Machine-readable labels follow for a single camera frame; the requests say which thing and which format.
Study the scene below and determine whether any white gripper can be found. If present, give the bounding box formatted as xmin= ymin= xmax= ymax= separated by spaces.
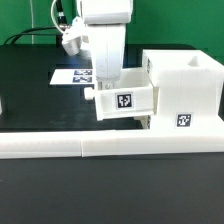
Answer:
xmin=87 ymin=24 xmax=126 ymax=90

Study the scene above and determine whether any white drawer box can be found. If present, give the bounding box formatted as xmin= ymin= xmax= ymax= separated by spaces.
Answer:
xmin=84 ymin=67 xmax=154 ymax=121
xmin=134 ymin=115 xmax=151 ymax=129

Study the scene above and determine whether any white front drawer box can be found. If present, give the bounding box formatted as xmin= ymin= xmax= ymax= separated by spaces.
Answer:
xmin=134 ymin=115 xmax=151 ymax=129

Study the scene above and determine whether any white drawer cabinet housing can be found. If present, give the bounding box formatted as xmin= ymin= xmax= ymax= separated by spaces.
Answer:
xmin=142 ymin=50 xmax=224 ymax=130

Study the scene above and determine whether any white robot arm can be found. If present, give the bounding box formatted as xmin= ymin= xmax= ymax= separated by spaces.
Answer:
xmin=76 ymin=0 xmax=133 ymax=89

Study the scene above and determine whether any white marker sheet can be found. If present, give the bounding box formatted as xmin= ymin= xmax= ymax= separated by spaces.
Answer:
xmin=50 ymin=69 xmax=94 ymax=85

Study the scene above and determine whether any white L-shaped fence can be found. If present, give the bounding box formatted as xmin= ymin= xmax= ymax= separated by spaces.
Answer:
xmin=0 ymin=118 xmax=224 ymax=159

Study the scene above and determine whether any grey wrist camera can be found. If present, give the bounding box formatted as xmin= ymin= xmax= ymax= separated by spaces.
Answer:
xmin=62 ymin=17 xmax=89 ymax=56

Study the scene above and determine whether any black cable bundle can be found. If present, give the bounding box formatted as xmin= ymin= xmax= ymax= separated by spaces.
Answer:
xmin=3 ymin=0 xmax=73 ymax=46

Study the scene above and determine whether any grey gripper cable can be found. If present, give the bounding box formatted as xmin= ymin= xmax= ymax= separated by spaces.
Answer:
xmin=50 ymin=0 xmax=73 ymax=34

